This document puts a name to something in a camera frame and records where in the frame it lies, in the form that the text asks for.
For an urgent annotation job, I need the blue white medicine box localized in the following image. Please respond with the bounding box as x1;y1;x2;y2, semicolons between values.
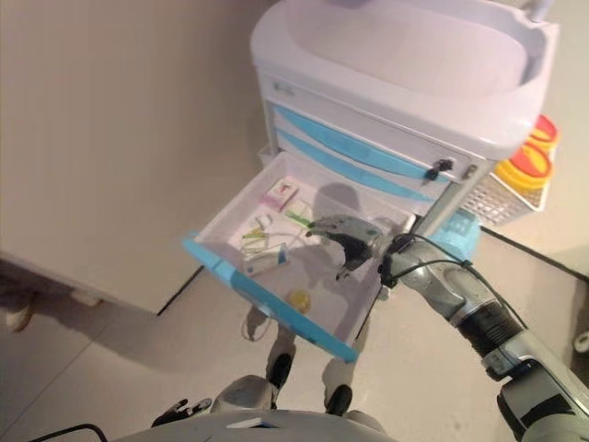
245;245;292;278

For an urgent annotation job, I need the silver right robot leg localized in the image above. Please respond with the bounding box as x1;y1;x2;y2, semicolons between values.
323;383;384;421

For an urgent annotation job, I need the silver robot leg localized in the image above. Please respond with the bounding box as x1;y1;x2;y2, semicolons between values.
323;383;384;421
211;351;296;413

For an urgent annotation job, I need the white medical cart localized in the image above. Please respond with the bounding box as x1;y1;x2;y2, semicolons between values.
250;0;560;303

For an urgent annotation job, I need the white perforated side basket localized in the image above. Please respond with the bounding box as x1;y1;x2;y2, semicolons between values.
461;169;552;227

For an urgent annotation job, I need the yellow sharps container red lid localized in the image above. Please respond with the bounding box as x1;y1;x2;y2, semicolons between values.
493;141;557;195
527;114;560;149

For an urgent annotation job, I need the black cart key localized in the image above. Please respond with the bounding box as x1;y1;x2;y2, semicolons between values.
424;157;455;183

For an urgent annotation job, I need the green white tube box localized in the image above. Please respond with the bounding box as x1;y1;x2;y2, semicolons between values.
283;202;319;229

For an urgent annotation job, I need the pink white medicine box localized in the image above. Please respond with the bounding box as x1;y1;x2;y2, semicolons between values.
260;180;300;213

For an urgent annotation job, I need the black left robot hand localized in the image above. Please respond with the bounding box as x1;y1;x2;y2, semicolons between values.
151;397;214;429

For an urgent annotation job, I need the grey robot torso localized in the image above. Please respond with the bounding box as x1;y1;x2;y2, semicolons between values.
110;408;384;442

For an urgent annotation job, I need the silver left robot leg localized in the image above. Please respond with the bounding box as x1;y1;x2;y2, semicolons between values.
211;351;296;413

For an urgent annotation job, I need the clear medical tubing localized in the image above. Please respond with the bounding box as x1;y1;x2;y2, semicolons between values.
265;224;324;250

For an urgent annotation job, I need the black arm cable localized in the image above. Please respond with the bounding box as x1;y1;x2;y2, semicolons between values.
40;422;110;442
389;233;531;333

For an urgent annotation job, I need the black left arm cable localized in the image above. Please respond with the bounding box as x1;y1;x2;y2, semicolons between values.
40;422;110;442

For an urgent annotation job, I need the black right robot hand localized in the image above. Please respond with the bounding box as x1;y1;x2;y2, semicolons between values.
306;213;386;282

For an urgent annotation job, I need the yellow medicine bottle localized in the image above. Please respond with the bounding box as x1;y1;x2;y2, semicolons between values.
289;288;314;311

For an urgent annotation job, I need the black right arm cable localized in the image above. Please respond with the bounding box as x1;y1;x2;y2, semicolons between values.
389;233;531;333

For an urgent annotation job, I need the wide blue-front cart drawer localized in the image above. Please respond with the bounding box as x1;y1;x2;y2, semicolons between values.
180;151;419;364

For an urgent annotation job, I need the light blue waste bin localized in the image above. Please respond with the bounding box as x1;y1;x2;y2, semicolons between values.
429;208;480;260

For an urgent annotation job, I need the grey IV pole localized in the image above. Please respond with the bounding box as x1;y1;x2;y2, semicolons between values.
527;0;554;25

